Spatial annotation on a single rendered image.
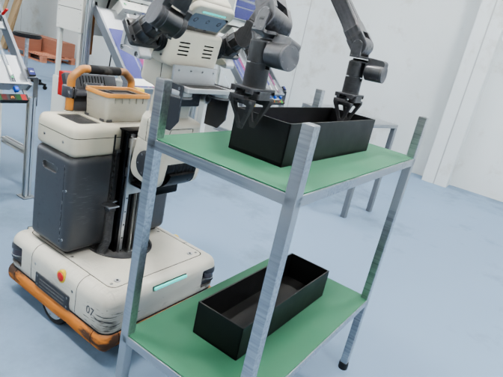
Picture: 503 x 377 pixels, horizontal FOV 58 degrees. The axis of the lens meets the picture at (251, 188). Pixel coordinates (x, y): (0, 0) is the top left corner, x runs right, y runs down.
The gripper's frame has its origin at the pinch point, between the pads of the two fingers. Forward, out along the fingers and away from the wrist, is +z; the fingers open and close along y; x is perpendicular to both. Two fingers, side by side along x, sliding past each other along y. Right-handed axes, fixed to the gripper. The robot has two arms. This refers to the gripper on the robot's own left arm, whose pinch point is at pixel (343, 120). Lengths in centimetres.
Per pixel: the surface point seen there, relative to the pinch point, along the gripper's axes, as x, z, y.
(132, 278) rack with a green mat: 22, 49, -67
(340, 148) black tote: -8.8, 6.3, -17.0
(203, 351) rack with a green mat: 2, 68, -55
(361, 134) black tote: -8.8, 2.5, -2.8
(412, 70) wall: 125, -20, 467
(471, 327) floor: -54, 106, 113
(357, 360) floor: -21, 105, 31
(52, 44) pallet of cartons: 790, 60, 383
